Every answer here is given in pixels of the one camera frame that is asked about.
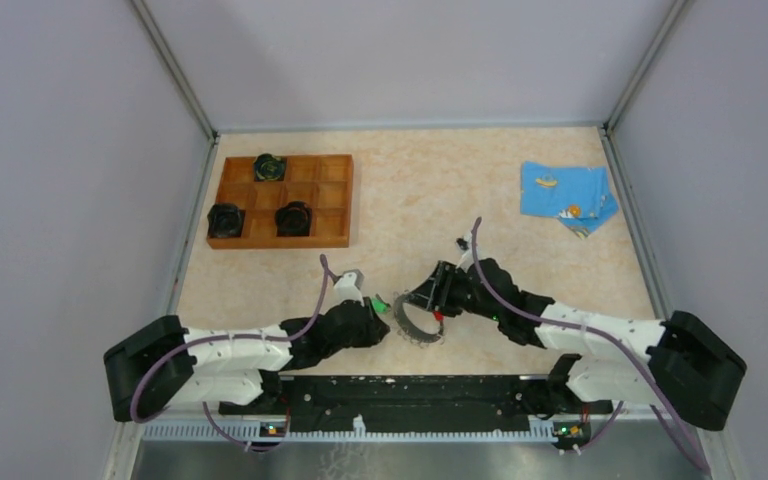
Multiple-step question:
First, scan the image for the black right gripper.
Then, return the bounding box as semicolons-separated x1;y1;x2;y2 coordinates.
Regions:
405;260;502;322

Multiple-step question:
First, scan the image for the green key tag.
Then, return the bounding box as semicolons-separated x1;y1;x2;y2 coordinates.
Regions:
371;298;391;314

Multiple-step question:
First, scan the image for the large metal keyring red grip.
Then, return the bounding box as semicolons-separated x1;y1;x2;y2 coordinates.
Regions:
391;292;445;348

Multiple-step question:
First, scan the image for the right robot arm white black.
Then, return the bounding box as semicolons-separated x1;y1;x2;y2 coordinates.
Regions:
404;259;747;431

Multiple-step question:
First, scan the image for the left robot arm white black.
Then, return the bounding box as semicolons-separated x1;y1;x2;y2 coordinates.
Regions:
103;299;390;423

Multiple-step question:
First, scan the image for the dark rolled item front middle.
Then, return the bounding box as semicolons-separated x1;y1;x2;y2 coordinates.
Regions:
274;201;313;237

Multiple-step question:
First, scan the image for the wooden compartment tray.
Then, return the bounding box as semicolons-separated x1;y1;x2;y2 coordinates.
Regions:
206;154;354;250

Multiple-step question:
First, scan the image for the dark rolled item front left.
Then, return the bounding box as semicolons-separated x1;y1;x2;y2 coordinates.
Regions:
207;203;245;239

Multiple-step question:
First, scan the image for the blue cartoon print cloth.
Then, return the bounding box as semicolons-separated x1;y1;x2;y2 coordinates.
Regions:
520;161;619;239

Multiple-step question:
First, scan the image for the dark green rolled item back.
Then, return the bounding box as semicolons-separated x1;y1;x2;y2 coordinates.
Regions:
253;153;287;182

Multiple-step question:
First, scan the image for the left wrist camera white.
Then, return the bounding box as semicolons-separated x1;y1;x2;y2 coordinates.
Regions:
333;269;364;303

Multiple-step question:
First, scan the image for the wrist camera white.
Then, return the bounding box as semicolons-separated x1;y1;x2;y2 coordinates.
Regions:
333;269;364;303
456;233;472;256

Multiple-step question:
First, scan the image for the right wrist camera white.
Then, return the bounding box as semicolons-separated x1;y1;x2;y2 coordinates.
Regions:
456;233;472;256

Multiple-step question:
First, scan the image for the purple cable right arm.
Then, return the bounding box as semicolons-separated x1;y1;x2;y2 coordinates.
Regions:
468;217;713;475

